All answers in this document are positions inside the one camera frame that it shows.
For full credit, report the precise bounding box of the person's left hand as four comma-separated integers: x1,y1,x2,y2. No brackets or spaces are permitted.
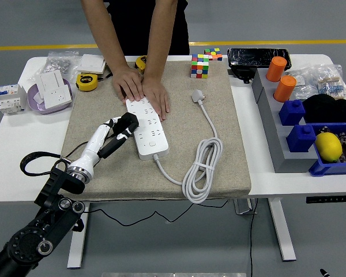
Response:
140,74,171,122

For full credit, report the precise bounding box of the person's right hand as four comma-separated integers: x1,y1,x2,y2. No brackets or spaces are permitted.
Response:
111,63,145,104

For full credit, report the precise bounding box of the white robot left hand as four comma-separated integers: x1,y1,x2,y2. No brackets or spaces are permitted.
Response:
70,116,133,171

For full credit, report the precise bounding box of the white power strip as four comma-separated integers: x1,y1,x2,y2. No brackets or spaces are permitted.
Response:
125,97,170,161

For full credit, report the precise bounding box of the black adapter cord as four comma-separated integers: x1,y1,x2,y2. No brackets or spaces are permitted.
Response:
63,140,230,227

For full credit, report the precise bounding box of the grey-brown mat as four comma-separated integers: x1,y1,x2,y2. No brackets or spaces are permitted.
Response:
60,60,252,203

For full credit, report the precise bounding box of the large Rubik's cube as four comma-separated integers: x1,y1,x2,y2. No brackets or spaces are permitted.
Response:
190,54,210,79

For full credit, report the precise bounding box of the white table leg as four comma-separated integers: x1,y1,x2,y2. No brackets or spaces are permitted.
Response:
267,198,297,263
66,203,91,269

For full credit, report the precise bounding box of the person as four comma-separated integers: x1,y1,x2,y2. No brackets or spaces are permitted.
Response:
103,0,190,56

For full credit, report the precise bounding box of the purple bowl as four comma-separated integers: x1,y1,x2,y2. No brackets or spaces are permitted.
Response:
27,78,73,115

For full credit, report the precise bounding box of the small Rubik's cube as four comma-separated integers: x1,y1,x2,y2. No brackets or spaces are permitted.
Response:
204,47,223,62

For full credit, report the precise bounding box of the clear bag of screws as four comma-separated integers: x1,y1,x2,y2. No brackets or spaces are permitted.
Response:
27,51,81,81

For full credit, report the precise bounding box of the black table control panel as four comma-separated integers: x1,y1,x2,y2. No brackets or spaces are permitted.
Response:
305,195,346,204

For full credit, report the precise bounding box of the black plastic holder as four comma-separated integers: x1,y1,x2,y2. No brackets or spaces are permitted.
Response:
228,65,257,84

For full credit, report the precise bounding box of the white circuit breaker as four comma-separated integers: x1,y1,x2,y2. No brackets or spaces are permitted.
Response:
0,84,28,116

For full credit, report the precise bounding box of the blue plastic bin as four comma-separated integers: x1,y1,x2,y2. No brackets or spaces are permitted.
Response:
307,121,346,177

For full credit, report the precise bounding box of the black plastic-wrapped tray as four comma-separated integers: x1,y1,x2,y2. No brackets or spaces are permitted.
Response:
227,47,292,72

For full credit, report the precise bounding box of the grey stepped stand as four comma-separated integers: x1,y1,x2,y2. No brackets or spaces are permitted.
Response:
251,68,321,174

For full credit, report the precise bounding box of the orange cylinder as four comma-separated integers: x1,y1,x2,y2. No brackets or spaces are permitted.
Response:
265,56,287,83
273,75,298,103

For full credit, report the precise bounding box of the yellow lemon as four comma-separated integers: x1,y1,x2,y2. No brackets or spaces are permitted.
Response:
314,132,343,163

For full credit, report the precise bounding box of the blue block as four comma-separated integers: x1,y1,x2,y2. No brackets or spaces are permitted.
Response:
285,124,317,154
278,99,306,126

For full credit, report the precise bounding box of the clear plastic bag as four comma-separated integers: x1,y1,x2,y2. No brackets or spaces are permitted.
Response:
287,68,321,101

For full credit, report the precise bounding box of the black cloth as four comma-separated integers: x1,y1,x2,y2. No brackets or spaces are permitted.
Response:
302,93,346,124

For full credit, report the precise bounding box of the clear bag of resistors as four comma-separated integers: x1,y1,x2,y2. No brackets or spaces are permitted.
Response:
316,64,346,100

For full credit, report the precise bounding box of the white power strip cord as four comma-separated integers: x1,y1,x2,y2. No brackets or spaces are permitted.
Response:
152,89,223,204

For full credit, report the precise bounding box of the yellow tape measure with lanyard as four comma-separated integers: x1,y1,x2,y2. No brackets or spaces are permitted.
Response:
75,72,114,92

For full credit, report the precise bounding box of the white switch box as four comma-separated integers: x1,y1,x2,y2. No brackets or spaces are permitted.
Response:
76,54,107,75

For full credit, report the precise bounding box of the white wall socket panel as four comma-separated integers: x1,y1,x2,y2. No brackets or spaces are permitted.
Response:
43,84,73,110

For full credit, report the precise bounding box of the white blank switch plate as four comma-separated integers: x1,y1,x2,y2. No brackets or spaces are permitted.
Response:
35,70,66,98

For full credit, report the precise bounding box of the black hanging cable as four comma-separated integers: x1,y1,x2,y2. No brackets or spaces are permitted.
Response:
249,199,259,277

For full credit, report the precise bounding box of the metal under-table bracket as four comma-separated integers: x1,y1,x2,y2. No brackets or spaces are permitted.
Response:
233,198,258,215

